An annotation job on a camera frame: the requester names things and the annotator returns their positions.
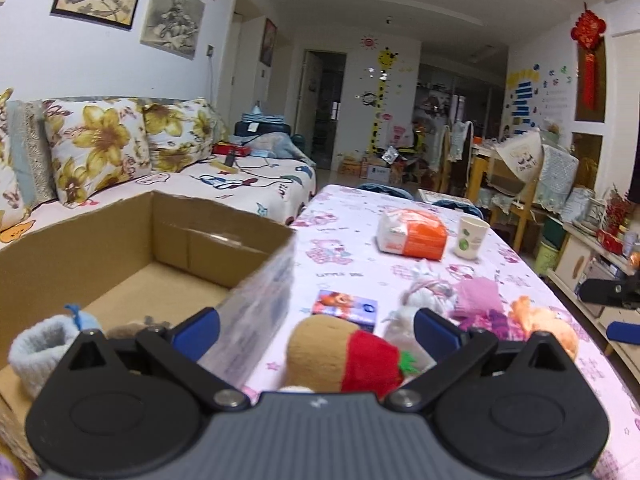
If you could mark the framed portrait sketch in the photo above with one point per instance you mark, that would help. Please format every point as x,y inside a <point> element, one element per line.
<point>173,26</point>

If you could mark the sofa with cartoon cover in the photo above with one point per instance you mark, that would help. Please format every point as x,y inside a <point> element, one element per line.
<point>276,184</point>

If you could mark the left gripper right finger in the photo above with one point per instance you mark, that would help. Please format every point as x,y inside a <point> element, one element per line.
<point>459,354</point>

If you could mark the pink fuzzy cloth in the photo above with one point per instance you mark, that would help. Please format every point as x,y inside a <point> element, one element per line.
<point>476,296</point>

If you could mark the cream tv cabinet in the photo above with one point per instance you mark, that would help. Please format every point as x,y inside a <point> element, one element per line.
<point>582,259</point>

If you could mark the floral sofa cushion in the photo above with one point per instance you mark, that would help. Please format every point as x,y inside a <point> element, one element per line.
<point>95,145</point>
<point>181,133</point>
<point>26,173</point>

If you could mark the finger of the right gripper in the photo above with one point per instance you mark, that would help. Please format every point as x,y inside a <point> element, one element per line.
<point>623,332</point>

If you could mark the white paper cup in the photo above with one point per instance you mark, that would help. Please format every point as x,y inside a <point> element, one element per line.
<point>470,236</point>

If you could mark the red chinese knot ornament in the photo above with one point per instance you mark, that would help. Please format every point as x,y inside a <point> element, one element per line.
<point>589,33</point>

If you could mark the giraffe height wall sticker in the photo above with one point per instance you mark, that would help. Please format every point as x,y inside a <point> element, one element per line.
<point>386,61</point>

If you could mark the brown plush bear toy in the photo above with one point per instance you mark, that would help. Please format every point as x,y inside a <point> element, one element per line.
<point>331,355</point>

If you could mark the light blue knitted sock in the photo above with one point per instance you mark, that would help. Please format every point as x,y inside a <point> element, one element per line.
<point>36,352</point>

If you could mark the orange knitted cloth ball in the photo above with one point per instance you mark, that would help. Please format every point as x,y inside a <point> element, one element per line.
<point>534,320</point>

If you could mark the blue pocket tissue pack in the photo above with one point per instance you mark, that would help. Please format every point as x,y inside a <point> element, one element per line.
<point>358,310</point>

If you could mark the pink cartoon tablecloth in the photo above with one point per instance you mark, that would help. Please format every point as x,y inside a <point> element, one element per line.
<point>336,251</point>

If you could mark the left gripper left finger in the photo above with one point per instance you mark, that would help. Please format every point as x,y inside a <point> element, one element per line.
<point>173,354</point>

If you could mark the white fluffy plush toy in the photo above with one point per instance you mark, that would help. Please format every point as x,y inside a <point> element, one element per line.
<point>400,333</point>

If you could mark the wooden chair with covers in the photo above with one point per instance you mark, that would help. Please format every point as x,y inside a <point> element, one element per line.
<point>535,175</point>

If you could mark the cardboard box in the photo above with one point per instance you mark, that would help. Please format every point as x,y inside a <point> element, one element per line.
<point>151,261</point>

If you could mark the orange white tissue pack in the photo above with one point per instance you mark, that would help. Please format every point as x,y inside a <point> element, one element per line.
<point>411,233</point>

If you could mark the white patterned sock bundle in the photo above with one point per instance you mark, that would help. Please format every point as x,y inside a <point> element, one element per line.
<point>429,291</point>

